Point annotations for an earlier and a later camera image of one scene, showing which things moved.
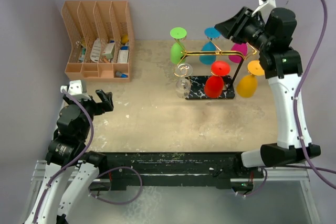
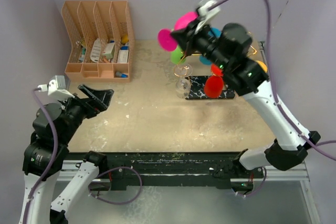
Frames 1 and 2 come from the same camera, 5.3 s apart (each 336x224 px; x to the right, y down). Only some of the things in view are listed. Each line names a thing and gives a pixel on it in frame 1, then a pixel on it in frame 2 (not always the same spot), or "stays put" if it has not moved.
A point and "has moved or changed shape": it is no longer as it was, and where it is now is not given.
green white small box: (108, 51) stays put
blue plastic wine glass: (210, 32) stays put
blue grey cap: (119, 74) stays put
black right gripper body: (251, 31) → (200, 41)
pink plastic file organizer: (102, 47) stays put
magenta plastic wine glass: (242, 48) has moved or changed shape
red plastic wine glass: (213, 85) stays put
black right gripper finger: (227, 28) → (182, 38)
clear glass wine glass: (183, 84) stays put
